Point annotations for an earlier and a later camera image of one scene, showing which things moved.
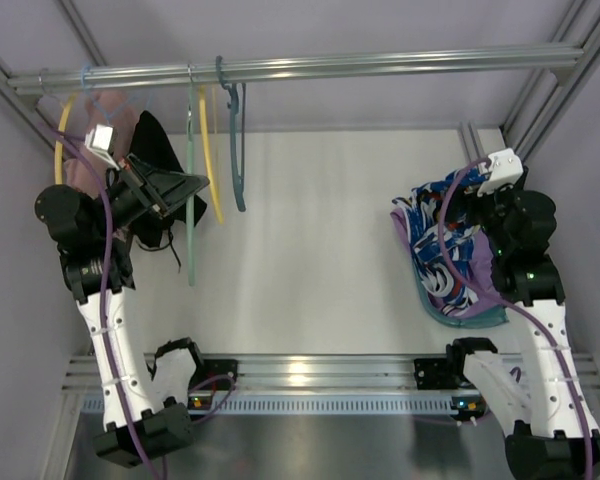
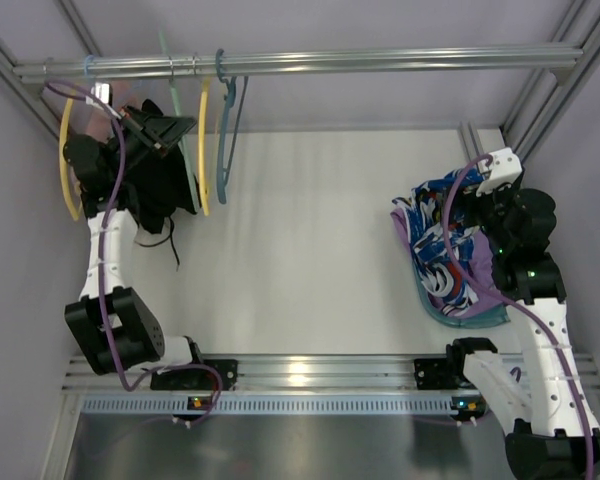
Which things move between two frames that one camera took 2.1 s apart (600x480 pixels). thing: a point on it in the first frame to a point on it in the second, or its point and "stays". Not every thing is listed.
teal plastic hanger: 237,110 to 231,88
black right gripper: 478,210 stays
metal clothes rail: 592,25 stays
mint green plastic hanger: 191,95 to 184,154
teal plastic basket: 497,315 stays
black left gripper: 143,186 to 143,133
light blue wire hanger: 119,113 to 86,63
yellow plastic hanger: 209,153 to 202,145
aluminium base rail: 305,374 stays
